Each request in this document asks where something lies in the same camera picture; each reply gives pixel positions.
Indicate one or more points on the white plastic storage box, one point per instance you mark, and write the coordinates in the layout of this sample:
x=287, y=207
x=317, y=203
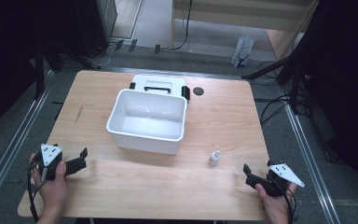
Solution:
x=149, y=119

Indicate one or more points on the person's right hand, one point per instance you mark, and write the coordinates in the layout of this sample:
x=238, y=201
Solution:
x=275, y=203

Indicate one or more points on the black round table grommet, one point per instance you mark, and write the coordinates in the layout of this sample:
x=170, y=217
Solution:
x=198, y=91

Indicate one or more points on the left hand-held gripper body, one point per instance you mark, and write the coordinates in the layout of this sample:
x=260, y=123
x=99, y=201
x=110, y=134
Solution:
x=50, y=154

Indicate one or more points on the black metal stand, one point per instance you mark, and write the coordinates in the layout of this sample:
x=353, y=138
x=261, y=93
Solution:
x=40, y=68

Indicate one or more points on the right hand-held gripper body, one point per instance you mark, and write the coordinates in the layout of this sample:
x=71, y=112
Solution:
x=281, y=179

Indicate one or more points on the white and blue bag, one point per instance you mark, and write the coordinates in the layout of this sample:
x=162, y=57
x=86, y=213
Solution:
x=242, y=51

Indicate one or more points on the black tape strip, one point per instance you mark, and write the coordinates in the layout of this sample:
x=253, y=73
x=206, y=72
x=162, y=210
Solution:
x=119, y=44
x=157, y=49
x=132, y=45

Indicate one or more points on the small white dropper bottle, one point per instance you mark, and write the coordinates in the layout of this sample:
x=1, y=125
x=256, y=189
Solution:
x=214, y=158

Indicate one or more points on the light wooden furniture frame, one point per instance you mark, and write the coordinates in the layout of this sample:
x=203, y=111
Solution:
x=245, y=14

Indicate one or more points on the black tripod stand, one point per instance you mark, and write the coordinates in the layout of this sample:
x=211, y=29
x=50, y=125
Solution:
x=287, y=67

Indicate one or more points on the person's left hand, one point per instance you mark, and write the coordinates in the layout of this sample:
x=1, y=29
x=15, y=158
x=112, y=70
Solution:
x=53, y=189

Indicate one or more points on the black cabinet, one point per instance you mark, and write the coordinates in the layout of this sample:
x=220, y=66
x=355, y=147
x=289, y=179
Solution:
x=94, y=25

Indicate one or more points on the white box lid black latches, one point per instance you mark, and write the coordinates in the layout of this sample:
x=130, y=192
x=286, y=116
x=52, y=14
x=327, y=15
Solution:
x=160, y=84

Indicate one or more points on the metal floor rail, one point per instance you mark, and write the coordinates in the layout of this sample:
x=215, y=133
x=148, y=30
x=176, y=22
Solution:
x=15, y=140
x=310, y=158

